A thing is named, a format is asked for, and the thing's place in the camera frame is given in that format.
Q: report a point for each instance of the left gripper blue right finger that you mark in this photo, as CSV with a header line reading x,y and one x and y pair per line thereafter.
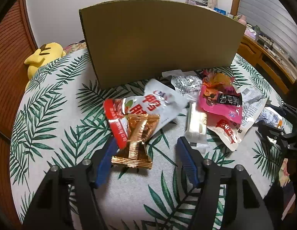
x,y
191,161

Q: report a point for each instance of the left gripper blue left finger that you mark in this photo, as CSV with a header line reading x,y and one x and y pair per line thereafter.
x,y
102,162

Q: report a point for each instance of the clear white biscuit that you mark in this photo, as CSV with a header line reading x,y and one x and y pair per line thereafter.
x,y
196,133

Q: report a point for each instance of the gold candy snack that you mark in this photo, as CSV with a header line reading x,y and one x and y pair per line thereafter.
x,y
140,129

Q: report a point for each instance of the white red chicken feet bag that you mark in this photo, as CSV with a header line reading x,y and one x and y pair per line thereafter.
x,y
231,133

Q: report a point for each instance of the pink chicken leg snack bag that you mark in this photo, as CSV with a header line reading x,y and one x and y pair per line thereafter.
x,y
218,96

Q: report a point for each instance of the white red duck snack bag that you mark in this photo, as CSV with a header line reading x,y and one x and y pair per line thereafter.
x,y
158,99

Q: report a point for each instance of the silver blue snack bag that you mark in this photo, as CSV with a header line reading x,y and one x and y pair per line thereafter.
x,y
188,84

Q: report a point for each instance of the small white orange snack packet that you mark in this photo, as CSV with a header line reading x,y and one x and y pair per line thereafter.
x,y
271,118

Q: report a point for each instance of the wooden sideboard cabinet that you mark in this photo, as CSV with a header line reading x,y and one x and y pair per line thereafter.
x,y
270,68

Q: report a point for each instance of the palm leaf print bedsheet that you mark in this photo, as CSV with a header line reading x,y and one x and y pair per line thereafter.
x,y
61,121

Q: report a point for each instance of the pink tissue box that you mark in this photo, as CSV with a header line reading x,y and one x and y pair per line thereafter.
x,y
249,32

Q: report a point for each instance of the green lidded water bottle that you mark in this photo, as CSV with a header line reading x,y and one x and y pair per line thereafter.
x,y
256,28

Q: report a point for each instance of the pink kettle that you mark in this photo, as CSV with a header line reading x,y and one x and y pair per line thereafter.
x,y
242,20

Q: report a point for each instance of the grey window blind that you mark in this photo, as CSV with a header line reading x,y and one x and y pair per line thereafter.
x,y
274,20

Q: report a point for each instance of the brown cardboard box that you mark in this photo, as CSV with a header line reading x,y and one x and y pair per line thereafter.
x,y
133,40

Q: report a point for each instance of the yellow Pikachu plush toy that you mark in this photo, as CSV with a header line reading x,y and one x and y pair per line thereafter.
x,y
42,56

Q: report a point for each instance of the folded floral cloth pile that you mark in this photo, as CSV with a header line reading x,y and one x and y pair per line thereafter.
x,y
196,3

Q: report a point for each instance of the wooden louvered wardrobe door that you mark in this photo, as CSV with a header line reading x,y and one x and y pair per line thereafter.
x,y
16,44

